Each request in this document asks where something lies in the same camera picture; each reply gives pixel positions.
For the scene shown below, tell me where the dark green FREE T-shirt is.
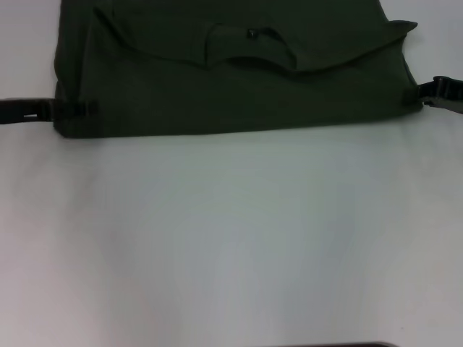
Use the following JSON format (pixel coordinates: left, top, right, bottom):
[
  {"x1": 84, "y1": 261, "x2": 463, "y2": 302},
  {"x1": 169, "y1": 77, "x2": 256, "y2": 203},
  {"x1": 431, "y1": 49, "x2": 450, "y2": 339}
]
[{"x1": 53, "y1": 0, "x2": 425, "y2": 140}]

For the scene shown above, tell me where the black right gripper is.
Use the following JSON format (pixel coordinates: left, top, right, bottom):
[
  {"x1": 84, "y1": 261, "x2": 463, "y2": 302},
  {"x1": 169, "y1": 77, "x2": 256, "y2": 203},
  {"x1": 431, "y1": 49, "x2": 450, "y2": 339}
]
[{"x1": 402, "y1": 74, "x2": 463, "y2": 116}]

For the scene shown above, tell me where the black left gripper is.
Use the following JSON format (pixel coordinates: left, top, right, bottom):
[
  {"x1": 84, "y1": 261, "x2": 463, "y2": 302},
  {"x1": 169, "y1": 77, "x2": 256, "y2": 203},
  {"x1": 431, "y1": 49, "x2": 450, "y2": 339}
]
[{"x1": 0, "y1": 97, "x2": 99, "y2": 127}]

